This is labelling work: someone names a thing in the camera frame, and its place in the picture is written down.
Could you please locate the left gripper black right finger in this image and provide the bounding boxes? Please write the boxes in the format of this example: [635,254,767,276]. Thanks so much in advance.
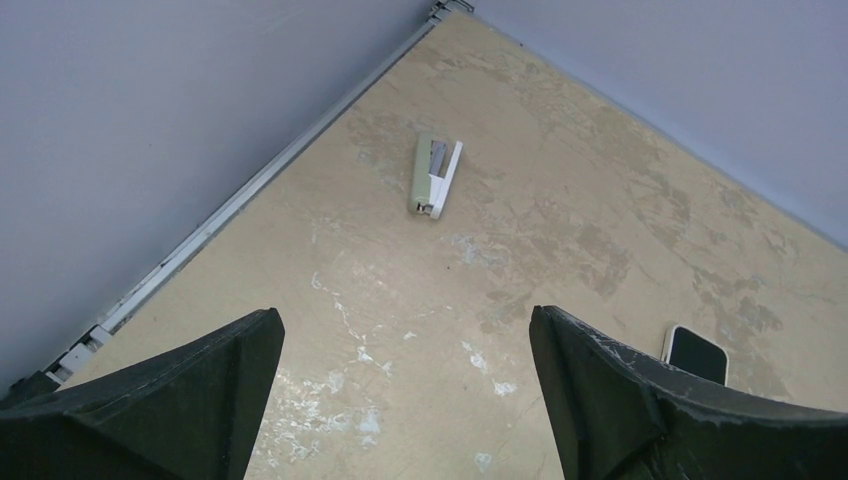
[529,306,847,479]

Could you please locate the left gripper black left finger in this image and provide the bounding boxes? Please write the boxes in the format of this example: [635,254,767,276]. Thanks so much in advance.
[1,308,285,479]

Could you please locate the beige phone case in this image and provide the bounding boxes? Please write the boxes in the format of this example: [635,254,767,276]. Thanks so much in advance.
[661,324,730,388]

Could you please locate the aluminium frame rail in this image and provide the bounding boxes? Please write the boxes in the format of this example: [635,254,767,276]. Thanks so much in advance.
[40,1,475,388]

